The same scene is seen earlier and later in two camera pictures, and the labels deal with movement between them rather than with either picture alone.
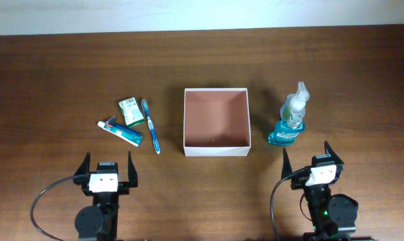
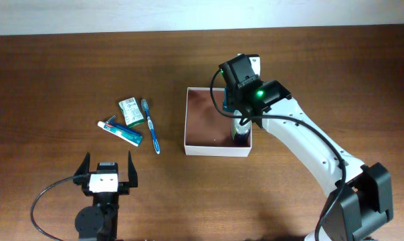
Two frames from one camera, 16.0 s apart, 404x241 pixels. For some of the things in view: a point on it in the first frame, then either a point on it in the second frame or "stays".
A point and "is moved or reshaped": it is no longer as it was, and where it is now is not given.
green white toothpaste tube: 135,139 stays
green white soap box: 132,113 stays
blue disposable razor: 123,127 stays
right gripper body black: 298,181 to 233,96
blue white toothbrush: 156,146 stays
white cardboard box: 217,122 stays
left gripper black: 123,187 stays
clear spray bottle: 293,109 is moved or reshaped
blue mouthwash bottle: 283,134 is moved or reshaped
